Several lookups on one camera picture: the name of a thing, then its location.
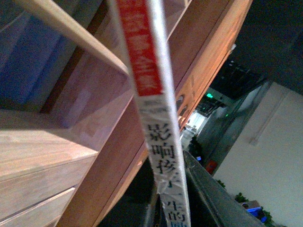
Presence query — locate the white red spine book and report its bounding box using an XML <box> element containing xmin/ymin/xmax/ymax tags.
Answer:
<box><xmin>109</xmin><ymin>0</ymin><xmax>191</xmax><ymax>227</ymax></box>

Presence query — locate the left wooden shelf unit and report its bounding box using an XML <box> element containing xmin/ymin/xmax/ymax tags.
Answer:
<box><xmin>0</xmin><ymin>0</ymin><xmax>252</xmax><ymax>227</ymax></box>

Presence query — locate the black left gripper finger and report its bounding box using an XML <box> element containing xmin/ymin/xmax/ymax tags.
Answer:
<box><xmin>184</xmin><ymin>151</ymin><xmax>264</xmax><ymax>227</ymax></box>

